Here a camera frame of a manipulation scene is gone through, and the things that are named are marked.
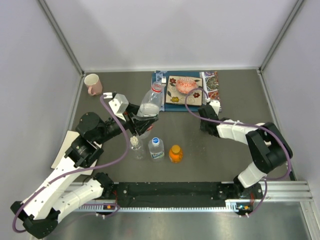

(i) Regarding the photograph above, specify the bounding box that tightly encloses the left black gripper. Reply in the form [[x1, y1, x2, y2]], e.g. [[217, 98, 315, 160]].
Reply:
[[95, 102, 158, 145]]

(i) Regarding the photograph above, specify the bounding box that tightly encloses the red label water bottle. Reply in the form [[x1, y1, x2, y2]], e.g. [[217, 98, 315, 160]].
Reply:
[[136, 81, 165, 140]]

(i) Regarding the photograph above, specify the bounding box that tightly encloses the orange juice bottle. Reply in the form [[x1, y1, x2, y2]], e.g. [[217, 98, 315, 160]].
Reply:
[[169, 144, 183, 164]]

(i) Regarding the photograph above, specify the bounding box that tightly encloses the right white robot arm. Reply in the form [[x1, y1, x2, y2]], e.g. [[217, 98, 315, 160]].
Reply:
[[198, 104, 293, 198]]

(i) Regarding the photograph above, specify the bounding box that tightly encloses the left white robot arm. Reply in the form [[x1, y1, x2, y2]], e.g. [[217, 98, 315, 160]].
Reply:
[[10, 103, 159, 240]]

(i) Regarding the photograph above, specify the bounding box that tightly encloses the blue cap water bottle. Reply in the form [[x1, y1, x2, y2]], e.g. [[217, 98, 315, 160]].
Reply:
[[148, 137, 165, 162]]

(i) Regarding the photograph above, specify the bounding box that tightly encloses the clear empty glass bottle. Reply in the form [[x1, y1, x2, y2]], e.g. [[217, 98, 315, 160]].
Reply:
[[130, 136, 146, 160]]

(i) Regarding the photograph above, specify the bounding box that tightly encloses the red patterned bowl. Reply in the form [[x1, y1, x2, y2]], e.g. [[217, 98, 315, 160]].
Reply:
[[175, 76, 198, 95]]

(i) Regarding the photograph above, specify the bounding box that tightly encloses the square floral plate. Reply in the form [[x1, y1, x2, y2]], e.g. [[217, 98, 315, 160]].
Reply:
[[165, 75, 203, 107]]

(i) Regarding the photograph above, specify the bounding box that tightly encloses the silver fork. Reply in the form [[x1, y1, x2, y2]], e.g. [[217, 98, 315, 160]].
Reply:
[[161, 76, 167, 85]]

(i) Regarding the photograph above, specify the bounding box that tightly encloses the blue patterned placemat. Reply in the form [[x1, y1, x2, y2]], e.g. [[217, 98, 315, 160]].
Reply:
[[151, 70, 206, 112]]

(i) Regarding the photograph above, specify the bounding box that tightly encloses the pink mug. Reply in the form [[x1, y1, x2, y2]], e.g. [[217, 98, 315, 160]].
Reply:
[[84, 73, 103, 96]]

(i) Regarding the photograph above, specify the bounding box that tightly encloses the white notebook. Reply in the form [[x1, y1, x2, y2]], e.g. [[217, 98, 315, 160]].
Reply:
[[51, 130, 103, 170]]

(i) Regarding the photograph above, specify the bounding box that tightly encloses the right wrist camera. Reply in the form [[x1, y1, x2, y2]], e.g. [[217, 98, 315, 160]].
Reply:
[[206, 98, 221, 116]]

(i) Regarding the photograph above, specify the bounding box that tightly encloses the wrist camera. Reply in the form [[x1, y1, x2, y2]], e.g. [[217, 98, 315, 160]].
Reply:
[[206, 98, 221, 116], [103, 92, 129, 121]]

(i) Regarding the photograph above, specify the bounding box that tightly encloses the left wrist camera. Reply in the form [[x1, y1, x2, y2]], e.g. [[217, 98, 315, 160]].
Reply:
[[103, 92, 129, 121]]

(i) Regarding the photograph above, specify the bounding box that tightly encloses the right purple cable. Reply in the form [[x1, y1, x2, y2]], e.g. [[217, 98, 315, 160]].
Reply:
[[184, 88, 293, 216]]

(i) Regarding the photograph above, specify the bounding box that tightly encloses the purple cable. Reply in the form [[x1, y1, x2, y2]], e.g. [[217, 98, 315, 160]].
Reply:
[[11, 94, 133, 233], [184, 88, 293, 216]]

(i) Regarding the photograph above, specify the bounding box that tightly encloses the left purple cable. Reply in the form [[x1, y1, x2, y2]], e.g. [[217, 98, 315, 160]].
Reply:
[[11, 94, 133, 233]]

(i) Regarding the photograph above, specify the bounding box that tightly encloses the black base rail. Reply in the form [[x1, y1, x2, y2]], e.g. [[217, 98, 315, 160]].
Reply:
[[109, 181, 237, 208]]

